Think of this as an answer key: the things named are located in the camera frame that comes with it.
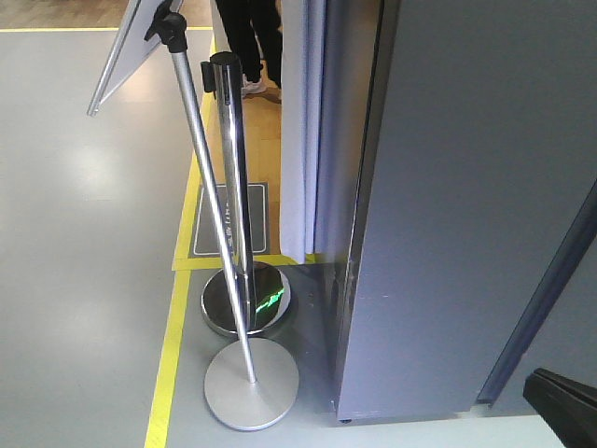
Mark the chrome stanchion post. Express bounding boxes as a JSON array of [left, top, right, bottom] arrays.
[[201, 51, 291, 336]]

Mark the grey curtain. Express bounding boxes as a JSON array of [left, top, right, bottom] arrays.
[[280, 1, 326, 264]]

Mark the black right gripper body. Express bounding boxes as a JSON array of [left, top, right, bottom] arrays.
[[523, 369, 596, 448]]

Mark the silver sign stand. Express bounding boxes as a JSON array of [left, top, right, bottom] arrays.
[[88, 1, 299, 431]]

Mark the yellow floor tape line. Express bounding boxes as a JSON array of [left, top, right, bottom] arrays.
[[0, 24, 285, 448]]

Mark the open white fridge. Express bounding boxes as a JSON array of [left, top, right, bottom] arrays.
[[315, 1, 596, 423]]

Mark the person with white sneakers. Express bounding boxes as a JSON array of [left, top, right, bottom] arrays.
[[215, 0, 283, 100]]

